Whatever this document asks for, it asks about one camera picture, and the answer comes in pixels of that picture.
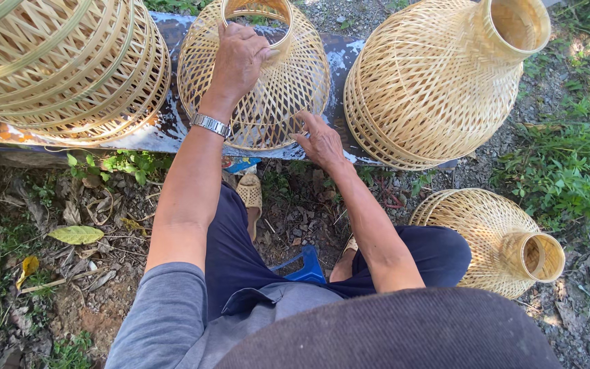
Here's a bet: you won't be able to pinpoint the person's right hand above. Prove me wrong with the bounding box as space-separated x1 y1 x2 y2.
290 110 355 175

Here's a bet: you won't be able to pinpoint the person's left hand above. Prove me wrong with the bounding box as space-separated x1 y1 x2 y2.
200 22 280 124

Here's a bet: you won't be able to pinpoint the open-weave bamboo basket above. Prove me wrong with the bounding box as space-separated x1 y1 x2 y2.
177 0 332 151

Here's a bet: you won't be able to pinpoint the silver metal wristwatch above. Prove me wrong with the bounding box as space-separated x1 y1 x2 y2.
189 112 232 139

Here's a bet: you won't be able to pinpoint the colourful plastic wrapper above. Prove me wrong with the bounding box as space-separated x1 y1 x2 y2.
222 156 262 175

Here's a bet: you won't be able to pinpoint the worn painted wooden bench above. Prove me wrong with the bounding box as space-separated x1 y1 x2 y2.
0 11 460 170

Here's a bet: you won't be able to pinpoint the blue plastic stool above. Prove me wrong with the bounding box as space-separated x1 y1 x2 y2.
269 245 327 286

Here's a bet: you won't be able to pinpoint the stack of necked bamboo baskets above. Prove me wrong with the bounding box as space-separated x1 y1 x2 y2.
343 0 552 172

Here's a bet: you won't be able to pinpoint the navy blue trousers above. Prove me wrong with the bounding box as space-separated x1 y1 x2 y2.
204 181 473 322

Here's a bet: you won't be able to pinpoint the stack of wide bamboo baskets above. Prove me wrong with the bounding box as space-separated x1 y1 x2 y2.
0 0 172 146

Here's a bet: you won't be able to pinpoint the dense-weave necked bamboo basket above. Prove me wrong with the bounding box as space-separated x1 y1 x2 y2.
409 188 566 300

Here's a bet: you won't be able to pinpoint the dark brown hat brim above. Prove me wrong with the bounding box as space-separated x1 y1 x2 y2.
215 287 565 369

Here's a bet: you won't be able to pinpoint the grey long-sleeved shirt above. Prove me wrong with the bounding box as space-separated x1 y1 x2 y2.
104 262 345 369

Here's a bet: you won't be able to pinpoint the large yellow-green fallen leaf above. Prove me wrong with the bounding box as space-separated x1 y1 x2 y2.
47 225 105 246

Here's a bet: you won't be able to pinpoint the thin bamboo stick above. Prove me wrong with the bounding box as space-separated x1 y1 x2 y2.
20 266 109 295

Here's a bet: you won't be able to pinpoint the small yellow fallen leaf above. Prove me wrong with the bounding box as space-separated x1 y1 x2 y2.
15 256 40 291

